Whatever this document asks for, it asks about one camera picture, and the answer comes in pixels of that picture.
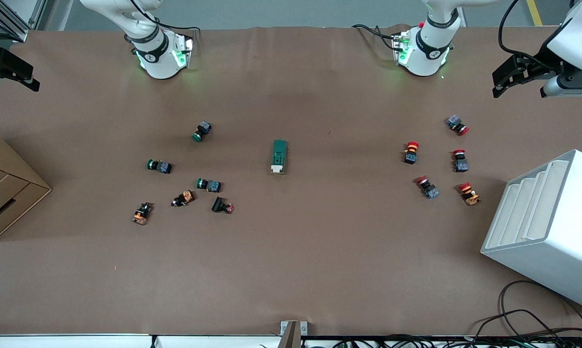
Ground brown cardboard box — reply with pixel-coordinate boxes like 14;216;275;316
0;128;53;242

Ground red mushroom button orange block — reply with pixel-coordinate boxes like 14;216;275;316
458;182;481;206

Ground red mushroom button black block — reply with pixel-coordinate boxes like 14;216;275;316
403;141;420;165

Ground white stepped rack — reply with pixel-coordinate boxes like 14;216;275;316
481;149;582;311

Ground black button with orange block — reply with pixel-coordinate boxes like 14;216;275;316
131;202;154;226
171;190;195;207

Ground black button with red block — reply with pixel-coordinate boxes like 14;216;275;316
211;196;235;214

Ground brown paper table cover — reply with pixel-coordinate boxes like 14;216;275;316
0;24;582;336

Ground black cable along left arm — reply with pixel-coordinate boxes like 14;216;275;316
497;0;562;66

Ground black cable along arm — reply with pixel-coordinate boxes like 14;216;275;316
497;0;562;66
129;0;202;33

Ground aluminium frame post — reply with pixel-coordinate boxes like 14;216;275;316
0;0;47;43

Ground black plug cable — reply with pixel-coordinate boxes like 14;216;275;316
353;23;400;51

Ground black cable along right arm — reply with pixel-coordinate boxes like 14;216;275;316
129;0;202;33

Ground black looped cable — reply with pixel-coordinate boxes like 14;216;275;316
499;280;582;339

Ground black cable bundle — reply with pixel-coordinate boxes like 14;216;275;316
303;309;582;348

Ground grey metal bracket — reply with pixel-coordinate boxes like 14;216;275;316
280;320;308;348

